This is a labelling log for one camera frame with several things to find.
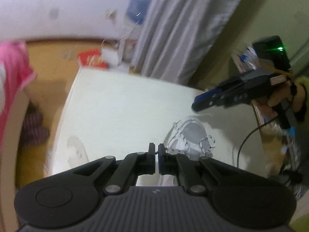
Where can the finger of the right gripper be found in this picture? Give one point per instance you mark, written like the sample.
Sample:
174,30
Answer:
200,106
206,95

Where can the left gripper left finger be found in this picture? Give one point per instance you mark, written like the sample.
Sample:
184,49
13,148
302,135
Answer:
129,169

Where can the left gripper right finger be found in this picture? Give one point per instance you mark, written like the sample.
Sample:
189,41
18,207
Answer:
190,175

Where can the white black speckled shoelace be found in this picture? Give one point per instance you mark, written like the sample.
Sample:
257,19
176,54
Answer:
190,138

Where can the white mint sneaker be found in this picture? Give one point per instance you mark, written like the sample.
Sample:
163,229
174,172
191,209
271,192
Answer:
186,142

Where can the person's right hand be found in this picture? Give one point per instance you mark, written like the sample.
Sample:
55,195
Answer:
301,85

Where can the black tracker box green light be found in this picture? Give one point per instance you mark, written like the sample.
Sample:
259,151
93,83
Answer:
272,50

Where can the cluttered side table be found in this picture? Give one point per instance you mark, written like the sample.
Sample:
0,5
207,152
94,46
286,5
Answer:
293,176

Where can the grey curtain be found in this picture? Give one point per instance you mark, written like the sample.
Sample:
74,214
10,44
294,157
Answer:
177,34

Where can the white water dispenser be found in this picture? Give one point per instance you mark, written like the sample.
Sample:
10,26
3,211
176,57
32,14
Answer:
128,43

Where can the dark red slippers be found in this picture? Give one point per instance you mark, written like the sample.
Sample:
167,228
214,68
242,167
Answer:
33,131

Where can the red gift box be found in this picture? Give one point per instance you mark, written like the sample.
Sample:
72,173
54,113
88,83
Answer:
92,58

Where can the blue water bottle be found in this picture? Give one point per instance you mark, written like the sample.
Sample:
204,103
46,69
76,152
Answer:
137,10

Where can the white wall socket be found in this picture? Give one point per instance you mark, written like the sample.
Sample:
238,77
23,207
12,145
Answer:
111,15

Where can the white wall switch plate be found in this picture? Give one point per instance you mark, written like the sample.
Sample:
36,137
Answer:
54,13

